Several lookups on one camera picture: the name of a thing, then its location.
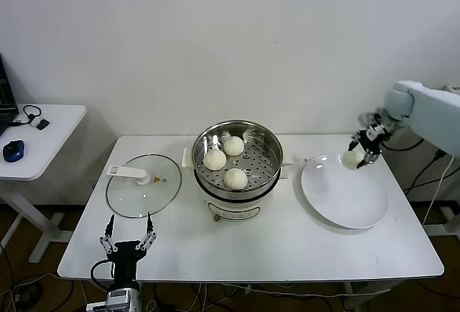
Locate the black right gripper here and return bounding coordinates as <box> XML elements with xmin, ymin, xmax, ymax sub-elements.
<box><xmin>347</xmin><ymin>127</ymin><xmax>384</xmax><ymax>169</ymax></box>

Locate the white hanging cable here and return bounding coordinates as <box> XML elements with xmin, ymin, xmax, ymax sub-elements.
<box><xmin>422</xmin><ymin>154</ymin><xmax>456</xmax><ymax>226</ymax></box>

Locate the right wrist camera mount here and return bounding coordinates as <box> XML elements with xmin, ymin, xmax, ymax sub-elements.
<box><xmin>357</xmin><ymin>109</ymin><xmax>384</xmax><ymax>128</ymax></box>

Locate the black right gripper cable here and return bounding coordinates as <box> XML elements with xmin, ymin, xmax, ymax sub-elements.
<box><xmin>379</xmin><ymin>134</ymin><xmax>426</xmax><ymax>152</ymax></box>

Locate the white steamed baozi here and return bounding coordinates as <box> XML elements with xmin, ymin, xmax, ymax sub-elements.
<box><xmin>223</xmin><ymin>168</ymin><xmax>249</xmax><ymax>192</ymax></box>
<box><xmin>341</xmin><ymin>150</ymin><xmax>364</xmax><ymax>170</ymax></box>
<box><xmin>203</xmin><ymin>149</ymin><xmax>228</xmax><ymax>171</ymax></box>
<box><xmin>223</xmin><ymin>135</ymin><xmax>246</xmax><ymax>157</ymax></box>

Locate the round glass pot lid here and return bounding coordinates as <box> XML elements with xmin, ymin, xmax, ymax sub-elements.
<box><xmin>105</xmin><ymin>152</ymin><xmax>183</xmax><ymax>219</ymax></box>

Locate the white side table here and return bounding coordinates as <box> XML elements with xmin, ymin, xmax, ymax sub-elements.
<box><xmin>0</xmin><ymin>104</ymin><xmax>88</xmax><ymax>265</ymax></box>

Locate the black wired earphone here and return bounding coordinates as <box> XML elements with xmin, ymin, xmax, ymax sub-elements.
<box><xmin>10</xmin><ymin>105</ymin><xmax>44</xmax><ymax>128</ymax></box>

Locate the white round plate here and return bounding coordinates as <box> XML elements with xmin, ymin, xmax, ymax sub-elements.
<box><xmin>300</xmin><ymin>153</ymin><xmax>390</xmax><ymax>229</ymax></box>

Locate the stainless steel steamer basket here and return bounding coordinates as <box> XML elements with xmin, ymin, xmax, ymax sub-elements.
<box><xmin>182</xmin><ymin>120</ymin><xmax>294</xmax><ymax>200</ymax></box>

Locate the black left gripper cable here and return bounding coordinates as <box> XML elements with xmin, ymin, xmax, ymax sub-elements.
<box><xmin>89</xmin><ymin>260</ymin><xmax>116</xmax><ymax>288</ymax></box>

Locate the black power adapter cable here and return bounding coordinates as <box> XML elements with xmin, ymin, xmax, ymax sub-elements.
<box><xmin>402</xmin><ymin>148</ymin><xmax>449</xmax><ymax>197</ymax></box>

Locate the white electric cooking pot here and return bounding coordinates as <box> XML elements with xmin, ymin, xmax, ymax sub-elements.
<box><xmin>193</xmin><ymin>166</ymin><xmax>290</xmax><ymax>224</ymax></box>

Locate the blue computer mouse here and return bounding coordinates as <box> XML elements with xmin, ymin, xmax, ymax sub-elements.
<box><xmin>1</xmin><ymin>139</ymin><xmax>27</xmax><ymax>163</ymax></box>

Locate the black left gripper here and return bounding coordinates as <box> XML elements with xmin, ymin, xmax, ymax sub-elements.
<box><xmin>99</xmin><ymin>211</ymin><xmax>158</xmax><ymax>290</ymax></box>

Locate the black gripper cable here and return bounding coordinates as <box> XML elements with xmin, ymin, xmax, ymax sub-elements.
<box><xmin>89</xmin><ymin>260</ymin><xmax>116</xmax><ymax>288</ymax></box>
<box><xmin>379</xmin><ymin>134</ymin><xmax>426</xmax><ymax>152</ymax></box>

